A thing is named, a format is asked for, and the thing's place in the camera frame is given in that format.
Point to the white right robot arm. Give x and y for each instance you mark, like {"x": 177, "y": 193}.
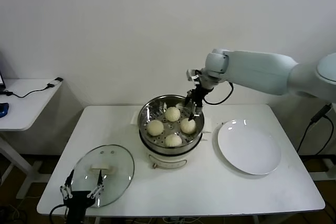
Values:
{"x": 257, "y": 69}

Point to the white round plate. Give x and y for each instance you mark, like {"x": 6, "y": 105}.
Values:
{"x": 249, "y": 148}

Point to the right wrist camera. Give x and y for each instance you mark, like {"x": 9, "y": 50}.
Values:
{"x": 193, "y": 75}

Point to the white steamed baozi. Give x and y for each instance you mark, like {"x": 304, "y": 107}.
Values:
{"x": 172, "y": 114}
{"x": 173, "y": 140}
{"x": 188, "y": 127}
{"x": 155, "y": 128}

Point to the stainless steel steamer basket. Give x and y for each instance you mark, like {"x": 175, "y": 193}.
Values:
{"x": 157, "y": 108}

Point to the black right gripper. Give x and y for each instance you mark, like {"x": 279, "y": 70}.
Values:
{"x": 199, "y": 96}

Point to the white electric cooker base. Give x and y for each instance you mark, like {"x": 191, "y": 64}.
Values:
{"x": 168, "y": 159}

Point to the blue computer mouse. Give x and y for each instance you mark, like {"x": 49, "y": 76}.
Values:
{"x": 4, "y": 110}

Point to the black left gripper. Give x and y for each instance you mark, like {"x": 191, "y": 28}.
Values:
{"x": 78, "y": 201}

